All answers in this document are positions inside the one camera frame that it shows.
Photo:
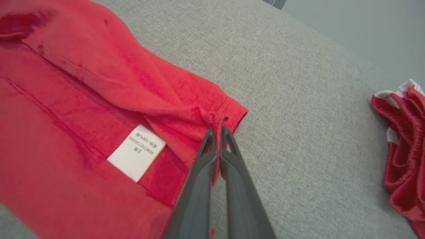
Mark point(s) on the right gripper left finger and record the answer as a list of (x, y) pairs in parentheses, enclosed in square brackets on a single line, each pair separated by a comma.
[(196, 199)]

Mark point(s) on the grey metal partition post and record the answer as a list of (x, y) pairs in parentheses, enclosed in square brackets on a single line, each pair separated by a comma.
[(275, 2)]

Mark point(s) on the red shorts with white band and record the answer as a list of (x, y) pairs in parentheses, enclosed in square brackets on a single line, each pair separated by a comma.
[(405, 149)]

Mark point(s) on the red basketball jersey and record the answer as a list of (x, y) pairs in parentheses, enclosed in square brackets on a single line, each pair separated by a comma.
[(66, 99)]

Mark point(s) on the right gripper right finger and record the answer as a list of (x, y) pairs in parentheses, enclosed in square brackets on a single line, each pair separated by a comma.
[(242, 205)]

